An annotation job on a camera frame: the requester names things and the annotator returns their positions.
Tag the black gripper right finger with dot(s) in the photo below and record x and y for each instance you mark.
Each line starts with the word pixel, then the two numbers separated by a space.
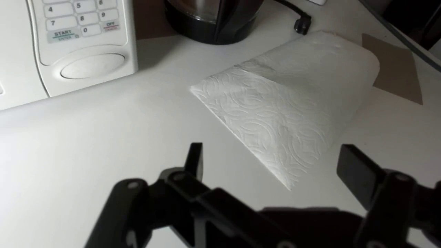
pixel 361 174

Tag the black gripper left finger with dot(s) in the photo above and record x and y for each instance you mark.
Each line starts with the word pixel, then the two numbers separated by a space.
pixel 195 161

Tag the white microwave oven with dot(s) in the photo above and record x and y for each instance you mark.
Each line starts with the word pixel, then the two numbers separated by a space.
pixel 55 48

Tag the white paper towel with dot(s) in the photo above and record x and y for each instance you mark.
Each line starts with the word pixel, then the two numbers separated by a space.
pixel 289 105

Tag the brown cardboard square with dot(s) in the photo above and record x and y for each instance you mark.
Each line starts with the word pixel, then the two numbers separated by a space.
pixel 398 72

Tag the black electric kettle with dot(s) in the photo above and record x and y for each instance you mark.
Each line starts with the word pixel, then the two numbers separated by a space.
pixel 213 21

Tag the black power plug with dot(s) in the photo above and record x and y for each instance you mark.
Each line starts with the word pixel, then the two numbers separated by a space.
pixel 304 23

